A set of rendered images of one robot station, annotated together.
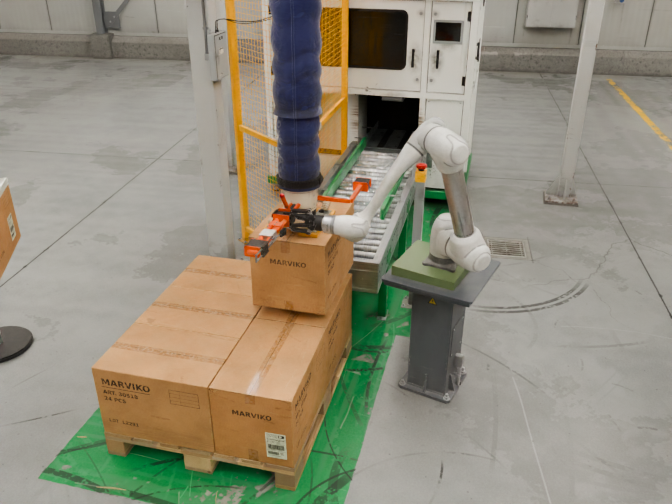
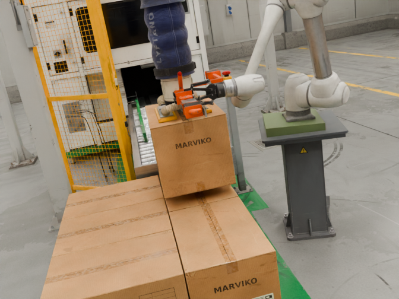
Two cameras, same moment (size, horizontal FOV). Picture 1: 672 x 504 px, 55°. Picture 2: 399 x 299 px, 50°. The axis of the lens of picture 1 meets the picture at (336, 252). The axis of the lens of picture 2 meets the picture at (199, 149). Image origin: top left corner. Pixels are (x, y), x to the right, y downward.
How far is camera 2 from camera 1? 159 cm
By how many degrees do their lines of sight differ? 22
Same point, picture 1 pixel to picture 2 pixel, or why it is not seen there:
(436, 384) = (319, 224)
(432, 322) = (306, 169)
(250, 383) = (221, 254)
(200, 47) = (10, 21)
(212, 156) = (40, 118)
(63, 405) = not seen: outside the picture
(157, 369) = (115, 281)
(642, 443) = not seen: outside the picture
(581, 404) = not seen: outside the picture
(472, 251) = (337, 86)
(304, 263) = (209, 137)
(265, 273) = (173, 161)
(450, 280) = (320, 122)
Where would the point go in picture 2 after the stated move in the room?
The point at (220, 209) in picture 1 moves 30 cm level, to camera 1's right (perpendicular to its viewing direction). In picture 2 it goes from (57, 165) to (93, 155)
